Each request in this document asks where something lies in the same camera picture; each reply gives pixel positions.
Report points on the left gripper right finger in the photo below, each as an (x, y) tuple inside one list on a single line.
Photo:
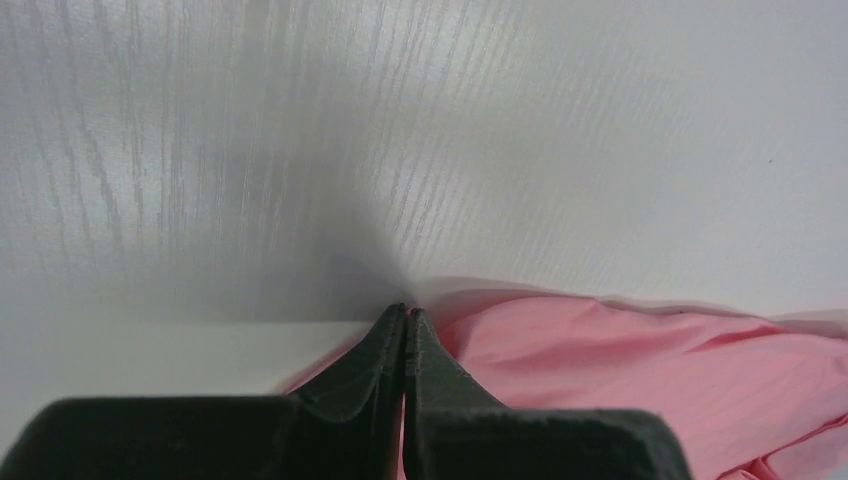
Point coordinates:
[(455, 429)]

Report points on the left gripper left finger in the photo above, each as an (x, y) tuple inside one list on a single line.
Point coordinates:
[(342, 424)]

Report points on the pink t shirt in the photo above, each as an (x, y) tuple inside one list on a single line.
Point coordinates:
[(748, 398)]

